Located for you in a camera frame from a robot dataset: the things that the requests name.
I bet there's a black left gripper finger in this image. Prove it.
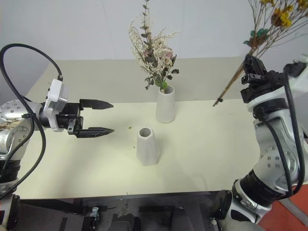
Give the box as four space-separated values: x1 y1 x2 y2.
79 98 115 111
77 127 115 140

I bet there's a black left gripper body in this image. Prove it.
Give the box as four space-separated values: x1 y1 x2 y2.
57 102 84 136

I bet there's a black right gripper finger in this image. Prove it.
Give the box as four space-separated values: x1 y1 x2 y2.
253 57 267 74
243 54 256 74

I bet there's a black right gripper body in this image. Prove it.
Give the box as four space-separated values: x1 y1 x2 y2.
240 69 289 103

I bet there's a yellow dried flower bouquet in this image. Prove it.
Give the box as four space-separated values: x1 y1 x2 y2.
212 0 308 107

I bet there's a white pink dried flower bouquet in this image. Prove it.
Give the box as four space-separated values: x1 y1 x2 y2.
128 0 181 94

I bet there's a faceted white ceramic vase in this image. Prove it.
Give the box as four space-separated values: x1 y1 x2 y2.
136 126 163 167

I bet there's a slim white ceramic vase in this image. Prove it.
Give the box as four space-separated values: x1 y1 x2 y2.
155 85 176 124

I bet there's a metal caster clamp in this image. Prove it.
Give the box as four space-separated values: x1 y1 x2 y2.
89 206 101 225

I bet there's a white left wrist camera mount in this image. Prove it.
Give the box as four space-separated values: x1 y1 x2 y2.
44 78 70 133

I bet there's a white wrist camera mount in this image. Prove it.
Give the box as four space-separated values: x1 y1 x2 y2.
44 78 70 133
283 54 308 97

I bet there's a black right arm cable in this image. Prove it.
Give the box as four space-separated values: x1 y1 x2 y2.
255 69 305 199

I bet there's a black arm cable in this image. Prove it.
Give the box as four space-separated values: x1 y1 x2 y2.
0 43 64 200
255 69 305 199

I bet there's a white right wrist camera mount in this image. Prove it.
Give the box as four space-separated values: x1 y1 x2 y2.
283 54 308 97

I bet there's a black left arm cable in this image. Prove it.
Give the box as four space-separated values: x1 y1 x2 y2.
0 43 64 200

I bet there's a black frame under table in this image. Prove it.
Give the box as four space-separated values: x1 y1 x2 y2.
18 191 218 231

